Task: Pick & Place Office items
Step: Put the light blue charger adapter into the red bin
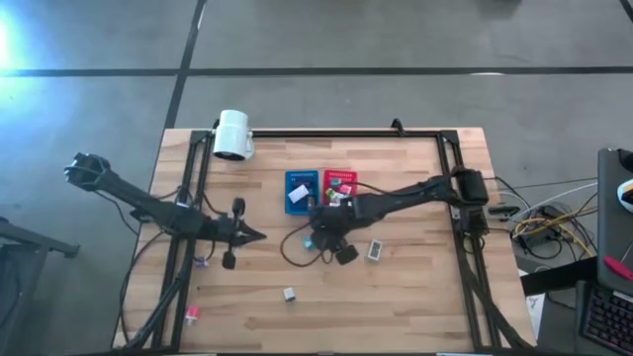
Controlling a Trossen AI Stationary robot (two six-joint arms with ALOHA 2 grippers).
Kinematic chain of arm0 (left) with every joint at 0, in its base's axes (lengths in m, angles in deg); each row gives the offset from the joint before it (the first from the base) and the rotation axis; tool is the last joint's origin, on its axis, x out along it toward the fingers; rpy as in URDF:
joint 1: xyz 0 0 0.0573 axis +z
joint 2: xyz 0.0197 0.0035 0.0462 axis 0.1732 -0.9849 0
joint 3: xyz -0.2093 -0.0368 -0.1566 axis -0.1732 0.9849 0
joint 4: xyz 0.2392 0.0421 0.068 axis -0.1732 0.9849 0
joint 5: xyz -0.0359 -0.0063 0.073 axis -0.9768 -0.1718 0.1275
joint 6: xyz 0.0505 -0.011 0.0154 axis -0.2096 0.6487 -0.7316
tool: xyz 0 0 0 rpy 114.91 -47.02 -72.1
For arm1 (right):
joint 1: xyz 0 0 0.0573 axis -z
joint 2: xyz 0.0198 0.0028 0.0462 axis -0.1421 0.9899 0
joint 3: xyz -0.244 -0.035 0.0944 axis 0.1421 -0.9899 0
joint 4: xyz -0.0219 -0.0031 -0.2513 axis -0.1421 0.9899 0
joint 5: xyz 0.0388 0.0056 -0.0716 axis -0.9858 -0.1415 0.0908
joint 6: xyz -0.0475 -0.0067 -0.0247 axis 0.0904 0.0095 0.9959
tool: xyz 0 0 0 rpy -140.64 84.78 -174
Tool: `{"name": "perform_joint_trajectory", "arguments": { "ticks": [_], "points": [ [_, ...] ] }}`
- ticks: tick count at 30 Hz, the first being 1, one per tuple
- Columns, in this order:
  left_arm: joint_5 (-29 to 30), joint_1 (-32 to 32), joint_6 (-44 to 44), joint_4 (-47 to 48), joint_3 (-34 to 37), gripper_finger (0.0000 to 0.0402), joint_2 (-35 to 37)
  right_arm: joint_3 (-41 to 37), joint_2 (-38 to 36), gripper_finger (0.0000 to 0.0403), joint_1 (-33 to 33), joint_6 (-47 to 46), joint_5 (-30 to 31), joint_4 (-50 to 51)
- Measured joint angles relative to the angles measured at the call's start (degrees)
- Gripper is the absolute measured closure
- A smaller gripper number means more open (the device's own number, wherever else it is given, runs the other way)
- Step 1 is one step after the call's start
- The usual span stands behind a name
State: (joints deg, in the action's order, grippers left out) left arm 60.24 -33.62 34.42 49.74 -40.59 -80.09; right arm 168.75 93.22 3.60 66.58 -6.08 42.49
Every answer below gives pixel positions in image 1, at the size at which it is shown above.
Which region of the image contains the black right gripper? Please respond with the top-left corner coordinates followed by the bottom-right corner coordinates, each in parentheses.
top-left (308, 196), bottom-right (365, 266)

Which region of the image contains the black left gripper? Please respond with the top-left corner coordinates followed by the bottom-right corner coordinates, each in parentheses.
top-left (197, 197), bottom-right (269, 271)

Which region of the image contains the blue plastic basket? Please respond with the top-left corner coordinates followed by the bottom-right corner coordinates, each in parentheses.
top-left (284, 169), bottom-right (320, 217)

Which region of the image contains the red plastic basket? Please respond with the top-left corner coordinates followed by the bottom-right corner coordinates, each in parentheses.
top-left (321, 169), bottom-right (359, 207)

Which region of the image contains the white spotlight lamp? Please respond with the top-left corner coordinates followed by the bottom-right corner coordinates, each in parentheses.
top-left (212, 109), bottom-right (256, 162)

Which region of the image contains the dark metal cart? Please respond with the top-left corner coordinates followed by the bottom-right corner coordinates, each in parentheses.
top-left (0, 216), bottom-right (81, 356)

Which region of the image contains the white paper sheet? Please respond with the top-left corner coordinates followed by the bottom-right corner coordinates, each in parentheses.
top-left (524, 292), bottom-right (546, 325)

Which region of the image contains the grey side desk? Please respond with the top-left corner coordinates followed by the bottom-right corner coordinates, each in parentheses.
top-left (595, 146), bottom-right (633, 298)

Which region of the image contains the black backlit keyboard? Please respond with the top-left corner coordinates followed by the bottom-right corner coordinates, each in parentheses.
top-left (578, 281), bottom-right (633, 356)

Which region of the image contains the white orange mouse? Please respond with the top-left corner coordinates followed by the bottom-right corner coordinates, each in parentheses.
top-left (615, 177), bottom-right (633, 215)

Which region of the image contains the black camera cable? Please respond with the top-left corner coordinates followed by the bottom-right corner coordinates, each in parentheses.
top-left (279, 221), bottom-right (330, 269)

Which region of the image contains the black table frame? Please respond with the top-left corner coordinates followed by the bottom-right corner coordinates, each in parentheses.
top-left (121, 129), bottom-right (533, 356)

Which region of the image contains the yellow cable bundle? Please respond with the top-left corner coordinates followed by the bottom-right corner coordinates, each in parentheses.
top-left (512, 206), bottom-right (595, 259)

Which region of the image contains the white cable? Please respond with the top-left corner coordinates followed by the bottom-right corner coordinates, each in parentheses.
top-left (497, 181), bottom-right (599, 210)

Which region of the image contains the red handled tool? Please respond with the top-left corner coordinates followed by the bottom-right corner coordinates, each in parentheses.
top-left (601, 254), bottom-right (633, 283)

